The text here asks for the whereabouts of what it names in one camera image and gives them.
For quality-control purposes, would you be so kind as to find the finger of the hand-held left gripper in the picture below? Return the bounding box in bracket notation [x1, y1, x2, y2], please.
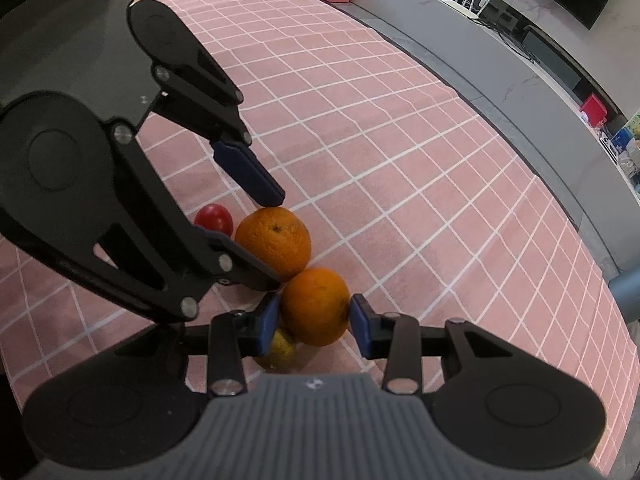
[151, 52, 287, 208]
[30, 124, 282, 322]

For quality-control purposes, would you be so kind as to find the blue-grey trash can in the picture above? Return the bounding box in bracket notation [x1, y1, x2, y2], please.
[607, 269, 640, 322]

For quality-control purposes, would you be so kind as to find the orange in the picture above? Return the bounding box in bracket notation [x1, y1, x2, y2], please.
[279, 267, 351, 347]
[234, 206, 312, 282]

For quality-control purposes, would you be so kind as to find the yellow-brown kiwi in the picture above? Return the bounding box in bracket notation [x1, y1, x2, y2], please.
[252, 327, 301, 370]

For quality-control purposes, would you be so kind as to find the red tomato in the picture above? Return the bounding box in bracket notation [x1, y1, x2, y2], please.
[193, 203, 234, 238]

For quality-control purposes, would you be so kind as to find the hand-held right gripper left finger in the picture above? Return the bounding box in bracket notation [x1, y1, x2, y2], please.
[117, 292, 281, 396]

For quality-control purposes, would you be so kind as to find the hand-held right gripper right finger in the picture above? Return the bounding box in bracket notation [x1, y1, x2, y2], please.
[349, 294, 515, 395]

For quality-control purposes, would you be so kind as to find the grey television console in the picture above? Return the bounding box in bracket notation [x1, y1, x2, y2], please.
[345, 0, 640, 281]

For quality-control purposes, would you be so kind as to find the pink checked tablecloth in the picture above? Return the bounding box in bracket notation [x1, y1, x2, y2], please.
[0, 0, 632, 476]

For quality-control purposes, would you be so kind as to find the red box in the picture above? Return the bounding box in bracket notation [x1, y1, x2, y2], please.
[579, 94, 612, 126]

